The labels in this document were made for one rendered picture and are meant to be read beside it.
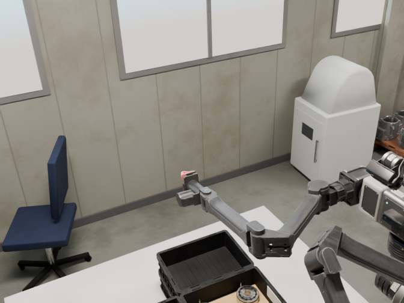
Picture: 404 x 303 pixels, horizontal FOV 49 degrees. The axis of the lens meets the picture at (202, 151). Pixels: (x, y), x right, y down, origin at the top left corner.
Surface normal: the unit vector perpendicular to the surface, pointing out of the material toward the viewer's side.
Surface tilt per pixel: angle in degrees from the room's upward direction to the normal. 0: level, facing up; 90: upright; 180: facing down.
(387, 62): 90
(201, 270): 0
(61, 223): 0
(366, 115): 90
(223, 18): 90
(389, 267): 41
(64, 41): 90
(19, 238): 0
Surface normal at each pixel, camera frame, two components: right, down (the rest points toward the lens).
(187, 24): 0.45, 0.43
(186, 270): -0.04, -0.87
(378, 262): 0.23, -0.37
